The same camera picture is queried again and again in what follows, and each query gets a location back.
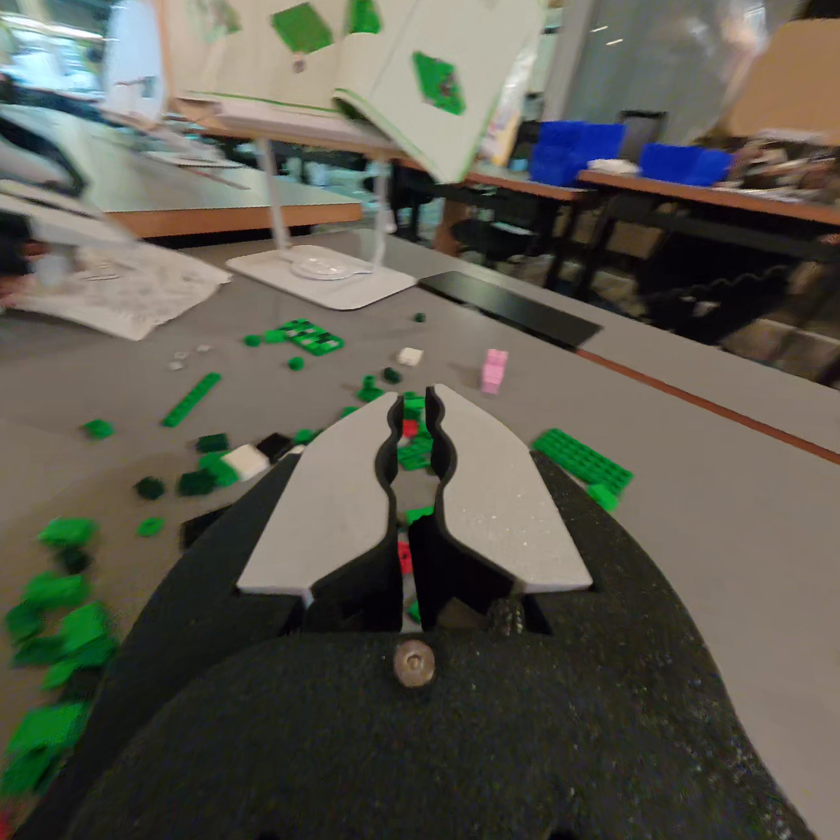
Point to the green hollow brick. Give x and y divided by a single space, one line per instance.
371 390

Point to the dark green studded brick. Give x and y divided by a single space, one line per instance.
392 375

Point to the brown cardboard box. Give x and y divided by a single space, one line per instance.
794 85

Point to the grey desk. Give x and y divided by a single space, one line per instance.
656 525

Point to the wooden edged table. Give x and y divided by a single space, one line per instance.
722 195

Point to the red round brick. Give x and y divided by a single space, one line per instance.
410 428

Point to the white book stand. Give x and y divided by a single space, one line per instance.
367 289

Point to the black brick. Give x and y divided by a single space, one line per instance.
274 446

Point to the pink brick pig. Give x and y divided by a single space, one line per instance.
495 371

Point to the grey table with wooden edge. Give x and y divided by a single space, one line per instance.
197 197

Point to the white brick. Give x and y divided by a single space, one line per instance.
246 461
410 355

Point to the long green brick strip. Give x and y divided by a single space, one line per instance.
191 400

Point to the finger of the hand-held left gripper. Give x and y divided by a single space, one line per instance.
65 220

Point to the printed paper bag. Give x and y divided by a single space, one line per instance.
144 295

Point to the pile of green bricks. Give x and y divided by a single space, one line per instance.
65 531

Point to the checkered green brick plate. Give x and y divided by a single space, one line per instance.
312 336

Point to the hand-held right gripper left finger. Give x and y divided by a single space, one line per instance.
328 518

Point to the green studded plate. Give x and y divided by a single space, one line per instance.
581 459

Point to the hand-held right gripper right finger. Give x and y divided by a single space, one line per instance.
512 518

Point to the black desk panel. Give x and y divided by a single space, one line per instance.
512 308

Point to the instruction booklet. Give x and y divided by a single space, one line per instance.
394 79

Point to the blue plastic bin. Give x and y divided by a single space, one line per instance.
577 154
686 164

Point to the black studded plate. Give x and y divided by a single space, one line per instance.
203 525

